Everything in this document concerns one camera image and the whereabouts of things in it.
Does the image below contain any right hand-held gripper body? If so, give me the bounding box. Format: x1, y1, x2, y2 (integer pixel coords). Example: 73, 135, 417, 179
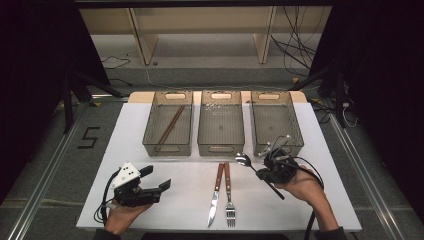
258, 134, 299, 184

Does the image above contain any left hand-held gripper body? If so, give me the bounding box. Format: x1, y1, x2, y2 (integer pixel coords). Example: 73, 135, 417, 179
110, 161, 163, 208

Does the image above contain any metal spoon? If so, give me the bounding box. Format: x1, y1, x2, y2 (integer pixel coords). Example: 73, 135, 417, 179
234, 152, 287, 201

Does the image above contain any wooden handled fork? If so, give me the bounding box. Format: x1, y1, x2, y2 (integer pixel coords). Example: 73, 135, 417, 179
223, 162, 237, 229

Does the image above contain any grey translucent plastic bin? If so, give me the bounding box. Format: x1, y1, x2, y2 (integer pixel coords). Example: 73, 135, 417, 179
197, 89, 246, 158
142, 90, 194, 158
249, 90, 305, 159

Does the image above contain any wooden handled table knife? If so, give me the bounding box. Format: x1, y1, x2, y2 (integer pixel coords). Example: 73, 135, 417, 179
207, 162, 225, 229

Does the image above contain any person's left hand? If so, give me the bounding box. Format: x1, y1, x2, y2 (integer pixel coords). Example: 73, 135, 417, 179
105, 199, 153, 236

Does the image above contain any person's right hand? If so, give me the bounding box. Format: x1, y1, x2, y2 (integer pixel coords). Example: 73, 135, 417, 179
273, 165, 330, 206

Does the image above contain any black metal stand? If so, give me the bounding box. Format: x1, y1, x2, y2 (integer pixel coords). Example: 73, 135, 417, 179
288, 59, 348, 129
61, 69, 125, 134

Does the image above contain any black curtain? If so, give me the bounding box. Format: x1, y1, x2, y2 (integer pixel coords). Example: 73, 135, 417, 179
0, 0, 112, 205
308, 0, 424, 214

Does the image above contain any light wooden desk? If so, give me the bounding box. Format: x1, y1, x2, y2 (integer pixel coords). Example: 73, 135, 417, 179
79, 6, 333, 66

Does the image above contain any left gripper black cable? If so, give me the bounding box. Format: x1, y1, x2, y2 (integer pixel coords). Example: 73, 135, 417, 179
93, 169, 122, 226

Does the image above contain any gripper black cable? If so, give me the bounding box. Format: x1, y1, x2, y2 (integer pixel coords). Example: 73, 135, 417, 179
93, 169, 122, 226
292, 155, 326, 240

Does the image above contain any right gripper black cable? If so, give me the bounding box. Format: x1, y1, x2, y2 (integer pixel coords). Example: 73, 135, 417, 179
292, 155, 326, 240

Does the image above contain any aluminium floor rail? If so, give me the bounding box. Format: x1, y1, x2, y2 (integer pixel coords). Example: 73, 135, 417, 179
328, 113, 406, 240
6, 99, 88, 240

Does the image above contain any thin black floor cable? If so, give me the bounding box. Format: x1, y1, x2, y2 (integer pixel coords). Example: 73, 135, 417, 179
101, 55, 132, 70

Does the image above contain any bundle of black floor cables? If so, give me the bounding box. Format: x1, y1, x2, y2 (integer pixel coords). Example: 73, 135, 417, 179
270, 5, 323, 78

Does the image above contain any black overhead frame bar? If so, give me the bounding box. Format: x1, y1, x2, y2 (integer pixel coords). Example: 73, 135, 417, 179
74, 0, 334, 9

